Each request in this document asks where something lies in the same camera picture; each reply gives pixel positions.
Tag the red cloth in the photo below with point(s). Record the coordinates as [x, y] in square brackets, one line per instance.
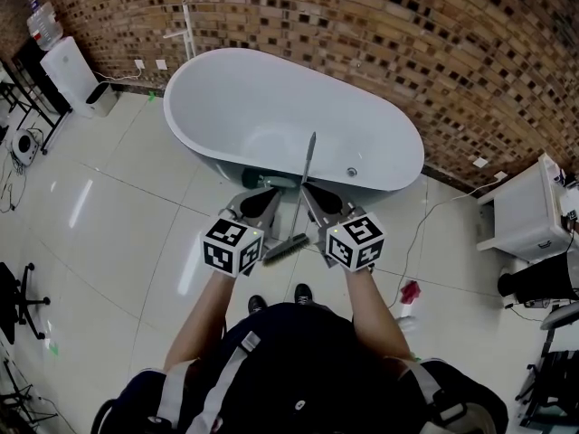
[410, 292]

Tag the small white air purifier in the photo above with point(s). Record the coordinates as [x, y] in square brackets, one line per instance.
[101, 100]

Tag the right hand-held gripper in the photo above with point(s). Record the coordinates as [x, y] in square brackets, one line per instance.
[355, 242]

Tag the round white floor device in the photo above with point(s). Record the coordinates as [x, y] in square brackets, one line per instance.
[25, 145]

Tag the person's left black shoe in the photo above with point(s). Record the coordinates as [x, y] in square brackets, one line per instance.
[257, 304]

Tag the person's right forearm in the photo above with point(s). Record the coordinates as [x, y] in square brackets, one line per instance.
[375, 314]

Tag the white freestanding bathtub faucet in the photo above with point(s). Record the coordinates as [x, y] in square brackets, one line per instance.
[187, 27]

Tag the black office chair base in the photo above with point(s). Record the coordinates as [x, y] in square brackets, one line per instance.
[20, 303]

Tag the person's black shoe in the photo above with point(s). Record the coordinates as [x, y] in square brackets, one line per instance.
[257, 304]
[303, 294]

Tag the white cabinet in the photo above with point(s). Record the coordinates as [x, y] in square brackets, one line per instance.
[527, 210]

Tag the clear water dispenser bottle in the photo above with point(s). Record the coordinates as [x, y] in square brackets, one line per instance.
[43, 25]

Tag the white wall socket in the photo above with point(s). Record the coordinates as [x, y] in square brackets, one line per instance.
[500, 176]
[480, 162]
[161, 64]
[139, 63]

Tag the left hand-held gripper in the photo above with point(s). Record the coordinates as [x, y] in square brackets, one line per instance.
[233, 247]

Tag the white water dispenser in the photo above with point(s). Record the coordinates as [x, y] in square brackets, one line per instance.
[63, 72]

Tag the white plastic bottle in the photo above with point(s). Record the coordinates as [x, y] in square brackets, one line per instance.
[406, 317]

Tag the person's right black shoe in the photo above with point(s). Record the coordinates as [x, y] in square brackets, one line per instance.
[303, 294]

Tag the person's left forearm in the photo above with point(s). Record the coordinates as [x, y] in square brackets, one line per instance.
[203, 314]

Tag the white oval bathtub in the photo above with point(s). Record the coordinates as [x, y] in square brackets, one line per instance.
[271, 102]

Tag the black metal frame rack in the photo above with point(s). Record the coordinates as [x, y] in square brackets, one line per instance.
[27, 102]

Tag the black tripod stand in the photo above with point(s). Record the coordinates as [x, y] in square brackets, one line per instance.
[18, 391]

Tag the green floor tape mark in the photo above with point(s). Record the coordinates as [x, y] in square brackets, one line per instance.
[54, 350]
[151, 97]

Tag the grey and black chair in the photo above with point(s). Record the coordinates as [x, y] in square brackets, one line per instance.
[556, 364]

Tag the person's dark clothed torso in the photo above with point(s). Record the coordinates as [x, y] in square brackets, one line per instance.
[298, 369]

